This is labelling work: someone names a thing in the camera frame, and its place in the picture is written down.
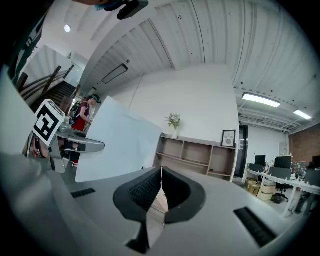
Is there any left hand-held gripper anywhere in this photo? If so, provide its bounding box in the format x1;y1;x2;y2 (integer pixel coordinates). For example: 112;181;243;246
31;99;106;174

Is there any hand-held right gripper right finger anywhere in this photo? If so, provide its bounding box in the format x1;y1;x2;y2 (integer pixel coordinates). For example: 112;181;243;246
152;166;302;256

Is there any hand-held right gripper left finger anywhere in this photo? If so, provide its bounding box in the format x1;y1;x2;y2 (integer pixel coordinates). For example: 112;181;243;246
48;166;163;256

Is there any white A4 paper sheet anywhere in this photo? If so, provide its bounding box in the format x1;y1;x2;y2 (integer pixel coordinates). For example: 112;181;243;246
75;96;169;215

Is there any person's left forearm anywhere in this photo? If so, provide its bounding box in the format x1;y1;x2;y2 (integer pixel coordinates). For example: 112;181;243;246
24;132;49;160

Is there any red object at left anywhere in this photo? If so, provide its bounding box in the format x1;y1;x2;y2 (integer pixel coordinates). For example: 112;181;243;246
68;94;102;168

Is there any cardboard box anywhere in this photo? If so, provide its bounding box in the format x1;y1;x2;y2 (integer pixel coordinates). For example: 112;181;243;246
246;184;262;198
244;177;259;191

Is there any wooden staircase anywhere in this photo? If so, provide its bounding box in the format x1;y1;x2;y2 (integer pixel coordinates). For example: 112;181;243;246
19;64;81;114

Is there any white box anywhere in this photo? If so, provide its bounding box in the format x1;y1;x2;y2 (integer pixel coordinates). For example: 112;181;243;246
257;183;276;201

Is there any wooden open shelf unit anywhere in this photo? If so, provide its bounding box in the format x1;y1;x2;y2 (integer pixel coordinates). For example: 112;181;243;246
152;133;238;183

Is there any grey desk partition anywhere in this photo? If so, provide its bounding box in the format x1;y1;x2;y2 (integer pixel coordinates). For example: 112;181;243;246
248;163;264;174
269;166;292;180

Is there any dark-framed ceiling panel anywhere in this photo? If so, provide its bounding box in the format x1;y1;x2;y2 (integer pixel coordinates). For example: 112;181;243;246
101;63;129;85

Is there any black office chair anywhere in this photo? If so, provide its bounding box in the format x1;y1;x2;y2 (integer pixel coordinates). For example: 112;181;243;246
273;183;293;204

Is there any black door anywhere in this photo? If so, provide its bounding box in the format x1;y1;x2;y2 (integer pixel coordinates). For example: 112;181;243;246
234;124;249;179

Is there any black framed picture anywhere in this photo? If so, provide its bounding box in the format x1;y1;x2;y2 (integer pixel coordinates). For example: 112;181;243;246
220;129;237;149

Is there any pale flower bouquet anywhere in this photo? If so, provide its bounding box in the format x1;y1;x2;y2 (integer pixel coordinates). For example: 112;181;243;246
164;112;182;131

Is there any white office desk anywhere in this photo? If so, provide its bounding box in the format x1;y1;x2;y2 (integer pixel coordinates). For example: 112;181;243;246
245;168;320;219

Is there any person's green printed shirt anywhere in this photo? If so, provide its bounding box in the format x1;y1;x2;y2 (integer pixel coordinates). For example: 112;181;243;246
6;7;50;85

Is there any long ceiling light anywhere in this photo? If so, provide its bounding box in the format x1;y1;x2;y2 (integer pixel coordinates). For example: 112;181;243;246
293;108;312;121
241;91;282;109

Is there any head-worn camera rig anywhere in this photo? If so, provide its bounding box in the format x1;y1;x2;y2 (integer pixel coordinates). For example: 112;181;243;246
92;0;150;21

